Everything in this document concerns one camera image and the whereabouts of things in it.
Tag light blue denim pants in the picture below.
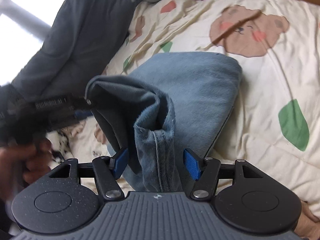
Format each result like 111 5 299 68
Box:
86 51 242 192

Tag person's left hand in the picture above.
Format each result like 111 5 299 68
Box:
1 139 52 202

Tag cream bear print bedsheet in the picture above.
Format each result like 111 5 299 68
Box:
47 0 320 213

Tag person's right hand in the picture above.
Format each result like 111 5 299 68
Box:
295 201 320 240

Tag white black fluffy plush blanket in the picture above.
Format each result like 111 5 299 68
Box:
46 130 74 170

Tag dark grey pillow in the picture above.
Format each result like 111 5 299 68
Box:
11 0 139 101

